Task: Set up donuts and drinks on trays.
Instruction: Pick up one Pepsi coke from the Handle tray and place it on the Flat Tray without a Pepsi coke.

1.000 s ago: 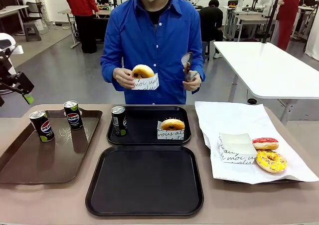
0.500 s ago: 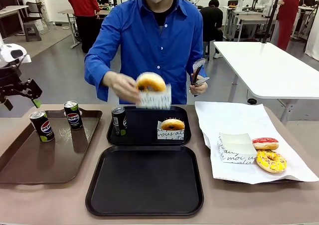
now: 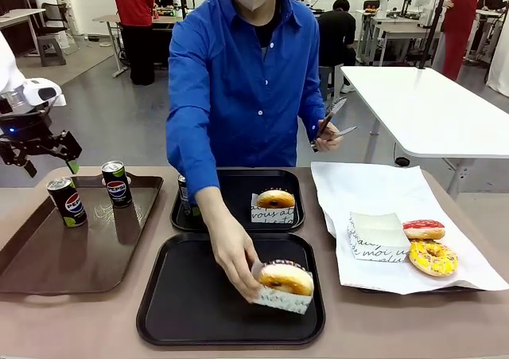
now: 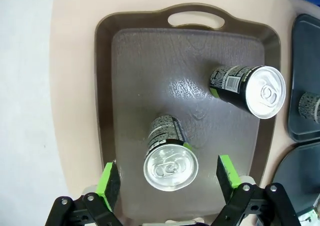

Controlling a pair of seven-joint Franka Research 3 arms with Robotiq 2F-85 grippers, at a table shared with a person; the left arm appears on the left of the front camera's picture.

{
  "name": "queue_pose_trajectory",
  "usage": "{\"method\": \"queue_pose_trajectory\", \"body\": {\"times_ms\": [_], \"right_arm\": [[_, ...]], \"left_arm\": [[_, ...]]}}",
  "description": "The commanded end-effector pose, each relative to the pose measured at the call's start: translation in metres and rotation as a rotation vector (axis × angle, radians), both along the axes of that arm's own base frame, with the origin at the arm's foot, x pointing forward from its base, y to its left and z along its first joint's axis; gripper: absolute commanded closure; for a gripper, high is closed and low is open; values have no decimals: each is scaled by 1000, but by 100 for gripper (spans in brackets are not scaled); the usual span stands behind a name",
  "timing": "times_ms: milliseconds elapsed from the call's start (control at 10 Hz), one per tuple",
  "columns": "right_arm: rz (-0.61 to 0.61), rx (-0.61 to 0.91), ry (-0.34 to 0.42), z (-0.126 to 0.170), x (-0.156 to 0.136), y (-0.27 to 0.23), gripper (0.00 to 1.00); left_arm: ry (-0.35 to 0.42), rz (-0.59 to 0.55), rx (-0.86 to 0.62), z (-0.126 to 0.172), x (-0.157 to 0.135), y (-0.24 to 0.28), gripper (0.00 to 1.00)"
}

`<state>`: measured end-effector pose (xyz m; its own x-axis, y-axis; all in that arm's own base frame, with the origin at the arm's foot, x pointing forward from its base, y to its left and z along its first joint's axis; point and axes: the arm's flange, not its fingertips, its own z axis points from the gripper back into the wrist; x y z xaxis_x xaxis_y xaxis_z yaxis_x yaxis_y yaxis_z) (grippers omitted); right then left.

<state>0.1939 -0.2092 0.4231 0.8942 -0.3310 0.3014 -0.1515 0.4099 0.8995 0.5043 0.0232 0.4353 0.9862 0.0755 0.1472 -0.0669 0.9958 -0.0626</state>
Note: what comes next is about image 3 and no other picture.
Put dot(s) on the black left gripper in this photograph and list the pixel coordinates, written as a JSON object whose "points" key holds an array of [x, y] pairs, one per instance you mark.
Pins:
{"points": [[24, 128]]}

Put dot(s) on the Pepsi can black green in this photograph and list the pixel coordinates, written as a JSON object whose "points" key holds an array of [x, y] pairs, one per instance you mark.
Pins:
{"points": [[183, 196], [116, 186], [67, 205]]}

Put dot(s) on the metal serving tongs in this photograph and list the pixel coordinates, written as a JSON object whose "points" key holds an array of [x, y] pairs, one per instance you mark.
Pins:
{"points": [[334, 110]]}

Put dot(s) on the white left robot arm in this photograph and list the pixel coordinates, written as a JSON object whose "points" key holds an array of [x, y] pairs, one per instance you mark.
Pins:
{"points": [[36, 90]]}

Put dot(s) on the person's left forearm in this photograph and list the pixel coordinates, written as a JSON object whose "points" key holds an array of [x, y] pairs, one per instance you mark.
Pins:
{"points": [[316, 112]]}

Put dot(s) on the person's right forearm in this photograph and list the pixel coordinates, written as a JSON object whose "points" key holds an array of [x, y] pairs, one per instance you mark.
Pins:
{"points": [[210, 204]]}

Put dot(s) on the person's right hand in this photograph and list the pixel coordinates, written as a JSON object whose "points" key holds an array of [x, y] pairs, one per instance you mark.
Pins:
{"points": [[236, 259]]}

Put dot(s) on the person's left hand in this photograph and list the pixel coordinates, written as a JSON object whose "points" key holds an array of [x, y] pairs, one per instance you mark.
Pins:
{"points": [[328, 140]]}

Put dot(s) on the grey step stool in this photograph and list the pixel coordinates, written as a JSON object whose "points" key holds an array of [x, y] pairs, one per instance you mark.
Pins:
{"points": [[51, 50]]}

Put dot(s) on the black office chair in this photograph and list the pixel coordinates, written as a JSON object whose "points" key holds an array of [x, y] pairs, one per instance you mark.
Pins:
{"points": [[55, 18]]}

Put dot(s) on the wooden work table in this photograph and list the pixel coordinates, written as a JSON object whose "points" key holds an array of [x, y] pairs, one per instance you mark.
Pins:
{"points": [[115, 36]]}

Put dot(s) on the person in red top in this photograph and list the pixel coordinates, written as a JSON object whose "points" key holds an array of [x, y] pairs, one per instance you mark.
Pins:
{"points": [[133, 8]]}

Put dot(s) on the black plastic tray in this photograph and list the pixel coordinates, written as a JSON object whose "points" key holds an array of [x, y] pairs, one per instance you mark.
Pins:
{"points": [[234, 188], [199, 303]]}

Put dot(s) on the person in blue shirt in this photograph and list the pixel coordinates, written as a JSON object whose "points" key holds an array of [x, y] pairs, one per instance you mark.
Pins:
{"points": [[246, 96]]}

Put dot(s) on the donut in wrapper, rear tray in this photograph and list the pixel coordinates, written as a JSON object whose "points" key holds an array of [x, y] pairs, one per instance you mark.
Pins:
{"points": [[272, 215]]}

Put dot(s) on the seated person in black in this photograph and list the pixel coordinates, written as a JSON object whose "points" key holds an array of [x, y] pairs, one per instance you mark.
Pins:
{"points": [[338, 28]]}

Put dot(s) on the white paper sheet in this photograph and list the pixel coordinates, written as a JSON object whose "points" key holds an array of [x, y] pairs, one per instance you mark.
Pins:
{"points": [[370, 188]]}

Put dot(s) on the empty printed white paper box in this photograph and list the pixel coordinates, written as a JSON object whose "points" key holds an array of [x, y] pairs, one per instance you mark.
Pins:
{"points": [[378, 239]]}

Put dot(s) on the grey work desk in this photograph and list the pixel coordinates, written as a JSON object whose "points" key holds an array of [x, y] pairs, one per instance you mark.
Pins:
{"points": [[397, 30]]}

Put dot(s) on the black tray under paper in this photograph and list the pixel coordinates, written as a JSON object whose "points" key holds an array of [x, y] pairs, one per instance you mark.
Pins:
{"points": [[397, 290]]}

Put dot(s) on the red frosted donut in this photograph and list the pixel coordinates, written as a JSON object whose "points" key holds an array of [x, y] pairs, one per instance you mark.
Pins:
{"points": [[423, 229]]}

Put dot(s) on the white table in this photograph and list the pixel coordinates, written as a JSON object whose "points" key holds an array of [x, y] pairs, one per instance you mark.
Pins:
{"points": [[429, 108]]}

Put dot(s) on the yellow frosted donut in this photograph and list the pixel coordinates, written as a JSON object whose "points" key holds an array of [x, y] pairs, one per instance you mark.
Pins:
{"points": [[433, 259]]}

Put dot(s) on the person in red apron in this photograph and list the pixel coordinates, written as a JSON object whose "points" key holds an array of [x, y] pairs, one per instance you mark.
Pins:
{"points": [[459, 20]]}

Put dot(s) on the black camera pole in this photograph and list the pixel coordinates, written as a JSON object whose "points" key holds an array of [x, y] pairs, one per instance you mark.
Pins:
{"points": [[433, 20]]}

